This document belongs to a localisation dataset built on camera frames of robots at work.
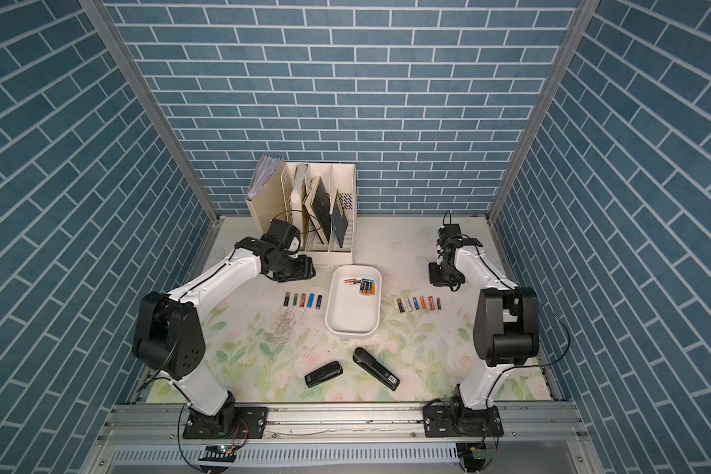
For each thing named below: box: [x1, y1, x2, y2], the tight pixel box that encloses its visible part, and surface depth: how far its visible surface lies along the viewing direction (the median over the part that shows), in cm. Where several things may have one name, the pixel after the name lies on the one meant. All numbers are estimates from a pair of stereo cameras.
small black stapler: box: [304, 360, 344, 389], surface depth 80 cm
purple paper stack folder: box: [246, 154, 286, 202], surface depth 93 cm
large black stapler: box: [352, 346, 401, 392], surface depth 82 cm
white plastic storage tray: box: [324, 263, 383, 337], surface depth 99 cm
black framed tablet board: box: [304, 175, 331, 245], surface depth 104 cm
